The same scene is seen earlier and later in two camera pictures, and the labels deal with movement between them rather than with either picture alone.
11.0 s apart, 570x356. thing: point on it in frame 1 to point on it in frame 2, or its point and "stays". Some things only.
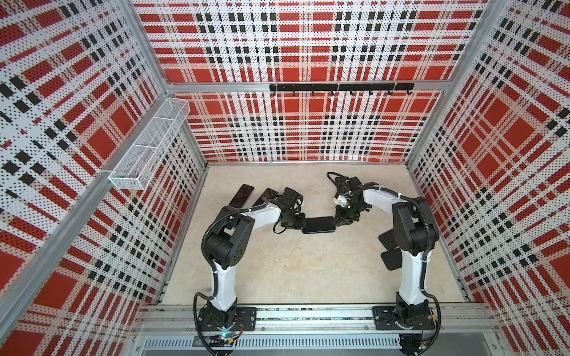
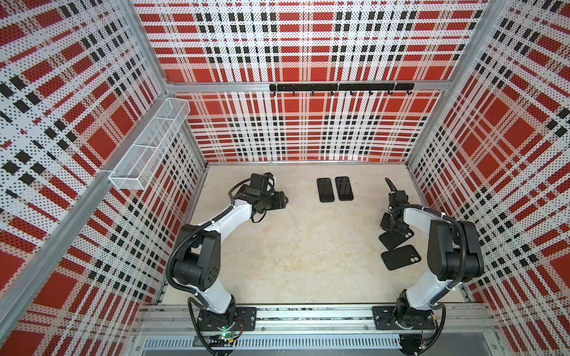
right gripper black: x=341 y=219 to x=384 y=223
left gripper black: x=299 y=225 to x=279 y=201
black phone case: x=388 y=239 stays
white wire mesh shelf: x=135 y=168 stays
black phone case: x=392 y=258 stays
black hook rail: x=344 y=87 stays
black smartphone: x=318 y=225 to x=325 y=190
